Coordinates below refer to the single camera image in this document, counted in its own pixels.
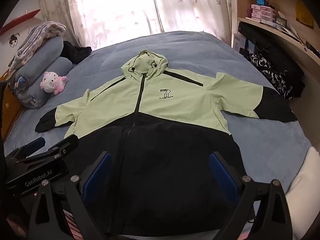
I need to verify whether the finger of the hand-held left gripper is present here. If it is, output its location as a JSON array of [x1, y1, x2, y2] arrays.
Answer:
[[21, 134, 79, 166], [5, 137, 46, 163]]

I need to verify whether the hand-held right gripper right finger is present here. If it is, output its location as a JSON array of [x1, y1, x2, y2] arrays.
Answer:
[[209, 151, 293, 240]]

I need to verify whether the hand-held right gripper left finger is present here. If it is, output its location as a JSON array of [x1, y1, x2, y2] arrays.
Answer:
[[26, 151, 113, 240]]

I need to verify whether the green and black hooded jacket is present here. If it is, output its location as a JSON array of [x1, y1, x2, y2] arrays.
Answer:
[[34, 50, 298, 235]]

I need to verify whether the orange wooden headboard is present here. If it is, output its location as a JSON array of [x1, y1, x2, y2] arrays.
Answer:
[[0, 71, 24, 140]]

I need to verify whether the blue-grey fleece bed blanket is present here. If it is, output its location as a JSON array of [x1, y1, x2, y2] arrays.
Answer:
[[4, 31, 313, 233]]

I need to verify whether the pink cat plush toy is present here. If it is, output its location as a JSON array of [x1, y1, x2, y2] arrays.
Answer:
[[40, 71, 68, 95]]

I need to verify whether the grey-blue rolled pillow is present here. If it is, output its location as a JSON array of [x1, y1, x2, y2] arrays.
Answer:
[[15, 56, 74, 110], [14, 36, 64, 80]]

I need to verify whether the cream folded blanket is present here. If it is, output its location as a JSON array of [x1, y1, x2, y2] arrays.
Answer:
[[285, 146, 319, 230]]

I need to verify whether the black fuzzy cloth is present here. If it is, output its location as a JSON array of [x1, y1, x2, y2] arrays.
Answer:
[[60, 40, 92, 64]]

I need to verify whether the floral folded blanket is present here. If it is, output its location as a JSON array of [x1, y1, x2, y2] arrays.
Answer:
[[9, 21, 67, 74]]

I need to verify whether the black white patterned cloth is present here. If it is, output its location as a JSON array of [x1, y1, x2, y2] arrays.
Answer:
[[247, 54, 294, 99]]

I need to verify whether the black bag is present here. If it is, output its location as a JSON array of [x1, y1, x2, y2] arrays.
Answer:
[[237, 21, 305, 98]]

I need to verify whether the white printed carton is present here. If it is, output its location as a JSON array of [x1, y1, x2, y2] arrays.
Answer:
[[234, 32, 257, 54]]

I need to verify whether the white floral curtain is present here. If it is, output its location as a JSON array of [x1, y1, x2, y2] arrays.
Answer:
[[37, 0, 238, 50]]

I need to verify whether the colourful printed card box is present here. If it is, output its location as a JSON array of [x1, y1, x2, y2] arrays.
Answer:
[[275, 16, 288, 28]]

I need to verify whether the stack of pink white boxes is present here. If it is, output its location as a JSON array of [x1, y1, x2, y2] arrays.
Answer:
[[251, 4, 282, 23]]

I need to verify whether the yellow flat item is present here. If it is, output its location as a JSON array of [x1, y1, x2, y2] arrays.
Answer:
[[295, 0, 315, 29]]

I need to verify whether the black figure wall sticker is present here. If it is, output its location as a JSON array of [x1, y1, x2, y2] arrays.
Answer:
[[9, 32, 21, 48]]

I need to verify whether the red wall shelf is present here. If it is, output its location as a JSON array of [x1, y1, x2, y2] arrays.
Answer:
[[0, 9, 41, 37]]

